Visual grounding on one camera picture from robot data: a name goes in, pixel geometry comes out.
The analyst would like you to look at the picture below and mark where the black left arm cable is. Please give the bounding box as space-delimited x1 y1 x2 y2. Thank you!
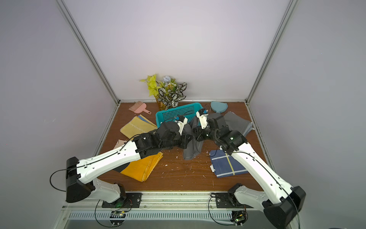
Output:
49 168 75 192

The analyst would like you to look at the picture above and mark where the aluminium front rail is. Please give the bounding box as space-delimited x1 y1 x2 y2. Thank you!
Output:
52 191 298 229

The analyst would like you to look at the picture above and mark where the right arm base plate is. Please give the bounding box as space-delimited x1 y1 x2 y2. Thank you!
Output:
211 192 252 209

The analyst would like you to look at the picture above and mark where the yellow cartoon pillowcase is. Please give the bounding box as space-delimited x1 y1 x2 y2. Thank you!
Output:
114 152 163 182

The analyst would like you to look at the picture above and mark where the aluminium corner post left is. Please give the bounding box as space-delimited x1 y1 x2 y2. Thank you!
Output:
56 0 121 106

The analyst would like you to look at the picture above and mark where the artificial potted plant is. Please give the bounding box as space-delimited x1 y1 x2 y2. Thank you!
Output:
140 74 187 111

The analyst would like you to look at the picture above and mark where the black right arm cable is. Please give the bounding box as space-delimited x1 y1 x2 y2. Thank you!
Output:
207 193 238 226

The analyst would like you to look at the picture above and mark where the aluminium corner post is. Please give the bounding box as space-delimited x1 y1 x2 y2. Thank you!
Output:
56 0 121 106
246 0 298 105

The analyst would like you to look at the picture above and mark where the pink hand brush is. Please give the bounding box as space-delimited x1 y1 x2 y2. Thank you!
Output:
129 101 152 115

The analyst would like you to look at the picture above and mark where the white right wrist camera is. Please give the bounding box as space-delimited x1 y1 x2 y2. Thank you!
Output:
196 108 208 129

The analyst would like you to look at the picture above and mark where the navy striped pillowcase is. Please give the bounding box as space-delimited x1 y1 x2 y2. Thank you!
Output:
209 150 248 178

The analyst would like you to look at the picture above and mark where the dark grey checked pillowcase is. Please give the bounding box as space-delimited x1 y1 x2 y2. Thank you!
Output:
183 117 203 160

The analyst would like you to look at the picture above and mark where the teal plastic laundry basket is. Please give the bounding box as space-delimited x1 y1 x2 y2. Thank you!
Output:
155 103 203 127

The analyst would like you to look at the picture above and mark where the controller board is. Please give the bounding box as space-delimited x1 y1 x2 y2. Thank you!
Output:
230 210 248 227
109 210 126 227

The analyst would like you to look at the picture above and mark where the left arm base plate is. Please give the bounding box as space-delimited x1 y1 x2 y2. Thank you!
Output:
102 192 143 209

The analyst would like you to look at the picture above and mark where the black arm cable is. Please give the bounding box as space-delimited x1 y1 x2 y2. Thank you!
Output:
207 193 238 226
49 168 75 192

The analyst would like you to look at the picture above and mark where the right controller board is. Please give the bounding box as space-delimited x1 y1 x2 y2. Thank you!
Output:
230 210 248 227

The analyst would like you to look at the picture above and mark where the aluminium corner post right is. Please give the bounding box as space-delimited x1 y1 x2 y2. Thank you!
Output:
246 0 298 105

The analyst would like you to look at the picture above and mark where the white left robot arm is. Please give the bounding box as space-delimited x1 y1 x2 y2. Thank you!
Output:
66 116 192 203

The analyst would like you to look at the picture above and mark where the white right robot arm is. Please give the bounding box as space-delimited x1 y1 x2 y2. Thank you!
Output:
192 111 306 229

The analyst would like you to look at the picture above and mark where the left controller board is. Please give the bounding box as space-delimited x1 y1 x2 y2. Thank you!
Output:
109 210 126 227

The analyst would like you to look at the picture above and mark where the pale yellow pillowcase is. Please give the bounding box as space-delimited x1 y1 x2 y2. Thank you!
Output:
120 115 157 138

